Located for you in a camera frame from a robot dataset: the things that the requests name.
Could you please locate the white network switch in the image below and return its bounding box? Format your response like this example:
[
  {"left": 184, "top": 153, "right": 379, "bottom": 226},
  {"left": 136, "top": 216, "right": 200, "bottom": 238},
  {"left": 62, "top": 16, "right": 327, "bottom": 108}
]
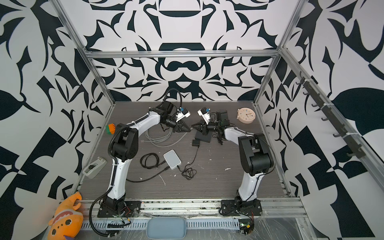
[{"left": 163, "top": 150, "right": 182, "bottom": 170}]

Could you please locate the grey ethernet cable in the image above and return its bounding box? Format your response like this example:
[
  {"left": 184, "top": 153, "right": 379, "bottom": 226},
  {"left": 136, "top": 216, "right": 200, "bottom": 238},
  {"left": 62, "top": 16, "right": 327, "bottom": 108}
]
[{"left": 144, "top": 127, "right": 193, "bottom": 148}]

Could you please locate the black wall hook rail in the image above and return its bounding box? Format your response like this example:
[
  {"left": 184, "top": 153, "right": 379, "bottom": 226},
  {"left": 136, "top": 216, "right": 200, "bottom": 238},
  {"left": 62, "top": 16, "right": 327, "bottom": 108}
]
[{"left": 296, "top": 72, "right": 367, "bottom": 159}]

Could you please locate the black power adapter with cable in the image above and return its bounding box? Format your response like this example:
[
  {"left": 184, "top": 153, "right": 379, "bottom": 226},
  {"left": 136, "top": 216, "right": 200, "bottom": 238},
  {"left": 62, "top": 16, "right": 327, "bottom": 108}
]
[{"left": 178, "top": 139, "right": 201, "bottom": 181}]

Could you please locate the orange plush fish toy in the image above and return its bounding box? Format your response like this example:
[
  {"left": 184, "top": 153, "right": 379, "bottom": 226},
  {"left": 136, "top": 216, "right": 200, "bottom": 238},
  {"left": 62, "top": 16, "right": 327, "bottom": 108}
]
[{"left": 47, "top": 192, "right": 84, "bottom": 240}]

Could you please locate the black switch box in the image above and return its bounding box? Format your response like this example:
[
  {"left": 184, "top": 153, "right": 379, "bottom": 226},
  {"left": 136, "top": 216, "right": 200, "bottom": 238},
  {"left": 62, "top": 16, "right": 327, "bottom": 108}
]
[{"left": 195, "top": 131, "right": 213, "bottom": 143}]

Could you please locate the grey tape dispenser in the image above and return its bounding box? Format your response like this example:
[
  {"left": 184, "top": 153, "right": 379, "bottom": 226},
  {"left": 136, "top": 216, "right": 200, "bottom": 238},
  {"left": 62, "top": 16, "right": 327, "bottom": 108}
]
[{"left": 83, "top": 157, "right": 107, "bottom": 179}]

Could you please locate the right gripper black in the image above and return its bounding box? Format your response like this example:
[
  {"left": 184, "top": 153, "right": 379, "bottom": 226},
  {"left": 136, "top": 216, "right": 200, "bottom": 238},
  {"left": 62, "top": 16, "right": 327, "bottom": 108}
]
[{"left": 193, "top": 119, "right": 222, "bottom": 137}]

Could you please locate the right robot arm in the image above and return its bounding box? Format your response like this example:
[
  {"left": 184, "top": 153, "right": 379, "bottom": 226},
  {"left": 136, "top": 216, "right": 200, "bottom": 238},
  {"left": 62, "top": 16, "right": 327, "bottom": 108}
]
[{"left": 192, "top": 108, "right": 276, "bottom": 207}]

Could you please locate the grey blue cushion pad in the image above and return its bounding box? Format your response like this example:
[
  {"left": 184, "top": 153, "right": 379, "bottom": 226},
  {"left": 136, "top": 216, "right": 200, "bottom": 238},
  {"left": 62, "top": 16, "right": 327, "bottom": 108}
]
[{"left": 146, "top": 217, "right": 187, "bottom": 240}]

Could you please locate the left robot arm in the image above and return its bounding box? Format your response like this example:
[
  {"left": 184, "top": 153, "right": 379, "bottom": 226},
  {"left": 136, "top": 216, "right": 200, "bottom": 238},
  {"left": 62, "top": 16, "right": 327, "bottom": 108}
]
[{"left": 102, "top": 101, "right": 191, "bottom": 211}]

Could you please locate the small black cable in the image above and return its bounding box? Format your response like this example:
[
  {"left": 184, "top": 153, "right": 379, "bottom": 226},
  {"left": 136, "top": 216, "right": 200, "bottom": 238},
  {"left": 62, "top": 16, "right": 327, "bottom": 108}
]
[{"left": 139, "top": 152, "right": 166, "bottom": 170}]

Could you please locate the orange green toy block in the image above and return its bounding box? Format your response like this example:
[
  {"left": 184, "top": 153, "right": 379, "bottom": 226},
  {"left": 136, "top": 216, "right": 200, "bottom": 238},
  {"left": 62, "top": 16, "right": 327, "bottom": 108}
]
[{"left": 106, "top": 124, "right": 116, "bottom": 135}]

